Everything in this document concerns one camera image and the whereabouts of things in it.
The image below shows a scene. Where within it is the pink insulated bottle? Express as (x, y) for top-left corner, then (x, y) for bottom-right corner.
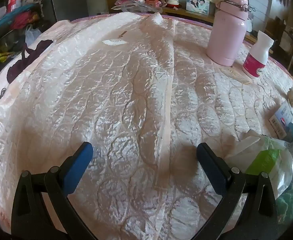
(206, 0), (249, 67)

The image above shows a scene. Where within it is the white plastic bag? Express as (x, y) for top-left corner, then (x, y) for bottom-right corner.
(225, 129), (293, 199)

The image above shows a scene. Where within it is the green knitted cloth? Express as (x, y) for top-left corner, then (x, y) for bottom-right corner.
(276, 187), (293, 229)

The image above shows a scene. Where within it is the dark maroon cloth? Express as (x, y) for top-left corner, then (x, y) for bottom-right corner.
(7, 39), (54, 83)

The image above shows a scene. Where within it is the wooden sideboard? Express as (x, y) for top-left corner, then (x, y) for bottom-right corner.
(106, 0), (259, 44)

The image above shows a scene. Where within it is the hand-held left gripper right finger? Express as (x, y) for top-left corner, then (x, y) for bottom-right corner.
(186, 142), (278, 240)

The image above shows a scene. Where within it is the teal rack with clothes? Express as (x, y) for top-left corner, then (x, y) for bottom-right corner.
(0, 0), (45, 67)

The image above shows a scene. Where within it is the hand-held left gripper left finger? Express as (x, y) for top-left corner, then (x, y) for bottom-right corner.
(11, 142), (97, 240)

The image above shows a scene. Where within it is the white oval paper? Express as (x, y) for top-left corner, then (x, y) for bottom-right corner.
(102, 39), (123, 46)

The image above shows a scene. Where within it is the green packet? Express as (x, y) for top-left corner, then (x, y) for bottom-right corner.
(245, 149), (281, 177)

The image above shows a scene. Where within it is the white bottle with pink label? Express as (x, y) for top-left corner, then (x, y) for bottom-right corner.
(242, 30), (275, 79)

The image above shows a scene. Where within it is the framed photo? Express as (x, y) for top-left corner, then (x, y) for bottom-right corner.
(186, 0), (210, 15)

